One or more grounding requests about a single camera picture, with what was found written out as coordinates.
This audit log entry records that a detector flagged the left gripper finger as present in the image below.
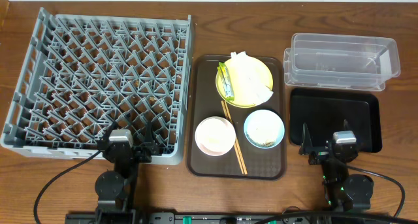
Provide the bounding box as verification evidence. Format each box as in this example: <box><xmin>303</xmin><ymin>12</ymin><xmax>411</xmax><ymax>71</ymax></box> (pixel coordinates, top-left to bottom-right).
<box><xmin>99</xmin><ymin>121</ymin><xmax>118</xmax><ymax>146</ymax></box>
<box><xmin>143</xmin><ymin>122</ymin><xmax>154</xmax><ymax>146</ymax></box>

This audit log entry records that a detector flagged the light blue bowl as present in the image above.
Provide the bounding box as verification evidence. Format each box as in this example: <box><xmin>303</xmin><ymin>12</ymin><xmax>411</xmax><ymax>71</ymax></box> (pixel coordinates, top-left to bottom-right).
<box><xmin>244</xmin><ymin>110</ymin><xmax>285</xmax><ymax>149</ymax></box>

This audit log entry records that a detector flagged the white bowl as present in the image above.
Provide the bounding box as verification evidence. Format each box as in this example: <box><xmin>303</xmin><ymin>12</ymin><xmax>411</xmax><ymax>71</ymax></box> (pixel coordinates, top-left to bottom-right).
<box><xmin>195</xmin><ymin>116</ymin><xmax>236</xmax><ymax>156</ymax></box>

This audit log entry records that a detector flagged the green snack wrapper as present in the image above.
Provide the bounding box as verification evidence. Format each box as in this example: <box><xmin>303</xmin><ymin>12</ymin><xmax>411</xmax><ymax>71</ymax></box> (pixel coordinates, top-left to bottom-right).
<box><xmin>217</xmin><ymin>62</ymin><xmax>234</xmax><ymax>101</ymax></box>

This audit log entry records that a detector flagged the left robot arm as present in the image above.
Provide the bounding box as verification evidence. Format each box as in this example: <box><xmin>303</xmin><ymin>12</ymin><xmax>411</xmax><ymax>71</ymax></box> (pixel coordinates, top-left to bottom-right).
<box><xmin>93</xmin><ymin>123</ymin><xmax>159</xmax><ymax>224</ymax></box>

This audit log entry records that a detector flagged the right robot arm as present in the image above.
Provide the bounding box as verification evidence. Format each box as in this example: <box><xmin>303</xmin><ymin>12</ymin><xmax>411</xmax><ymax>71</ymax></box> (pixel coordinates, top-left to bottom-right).
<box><xmin>298</xmin><ymin>123</ymin><xmax>374</xmax><ymax>212</ymax></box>

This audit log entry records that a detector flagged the grey plastic dishwasher rack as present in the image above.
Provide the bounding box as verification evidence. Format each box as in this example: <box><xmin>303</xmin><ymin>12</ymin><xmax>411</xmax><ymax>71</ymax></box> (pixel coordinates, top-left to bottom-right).
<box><xmin>1</xmin><ymin>9</ymin><xmax>194</xmax><ymax>165</ymax></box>

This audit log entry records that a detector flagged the black tray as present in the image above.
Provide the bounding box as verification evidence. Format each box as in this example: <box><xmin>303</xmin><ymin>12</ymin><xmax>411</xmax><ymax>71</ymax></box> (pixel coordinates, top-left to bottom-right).
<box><xmin>289</xmin><ymin>88</ymin><xmax>383</xmax><ymax>153</ymax></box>

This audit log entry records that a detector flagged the clear plastic bin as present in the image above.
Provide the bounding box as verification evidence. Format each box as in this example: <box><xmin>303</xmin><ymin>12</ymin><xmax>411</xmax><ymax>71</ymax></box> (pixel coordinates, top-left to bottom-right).
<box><xmin>283</xmin><ymin>33</ymin><xmax>401</xmax><ymax>91</ymax></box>

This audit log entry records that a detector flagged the brown serving tray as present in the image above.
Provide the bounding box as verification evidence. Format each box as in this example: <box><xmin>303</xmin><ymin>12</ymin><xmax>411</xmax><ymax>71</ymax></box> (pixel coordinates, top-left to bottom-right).
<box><xmin>187</xmin><ymin>55</ymin><xmax>287</xmax><ymax>180</ymax></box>

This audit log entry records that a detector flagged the wooden chopstick left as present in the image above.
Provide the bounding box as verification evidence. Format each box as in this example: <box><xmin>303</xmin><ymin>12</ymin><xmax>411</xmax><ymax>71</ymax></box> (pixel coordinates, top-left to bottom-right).
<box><xmin>221</xmin><ymin>101</ymin><xmax>246</xmax><ymax>176</ymax></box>

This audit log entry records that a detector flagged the wooden chopstick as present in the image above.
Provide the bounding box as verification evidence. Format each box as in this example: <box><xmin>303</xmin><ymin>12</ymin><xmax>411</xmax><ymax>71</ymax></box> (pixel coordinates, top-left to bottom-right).
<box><xmin>221</xmin><ymin>101</ymin><xmax>248</xmax><ymax>175</ymax></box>
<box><xmin>221</xmin><ymin>101</ymin><xmax>246</xmax><ymax>176</ymax></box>

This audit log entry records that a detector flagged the yellow plate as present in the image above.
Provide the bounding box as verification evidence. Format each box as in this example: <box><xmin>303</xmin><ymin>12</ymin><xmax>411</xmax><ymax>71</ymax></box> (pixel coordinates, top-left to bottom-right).
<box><xmin>215</xmin><ymin>59</ymin><xmax>254</xmax><ymax>108</ymax></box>

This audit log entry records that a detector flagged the wooden chopstick right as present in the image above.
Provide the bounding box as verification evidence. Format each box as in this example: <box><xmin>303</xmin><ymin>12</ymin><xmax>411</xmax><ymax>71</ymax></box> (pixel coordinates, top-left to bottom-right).
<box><xmin>221</xmin><ymin>101</ymin><xmax>248</xmax><ymax>175</ymax></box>

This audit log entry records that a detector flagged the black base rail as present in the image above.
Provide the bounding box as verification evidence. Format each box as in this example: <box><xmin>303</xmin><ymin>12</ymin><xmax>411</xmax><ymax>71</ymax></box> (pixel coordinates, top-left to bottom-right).
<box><xmin>65</xmin><ymin>212</ymin><xmax>414</xmax><ymax>224</ymax></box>

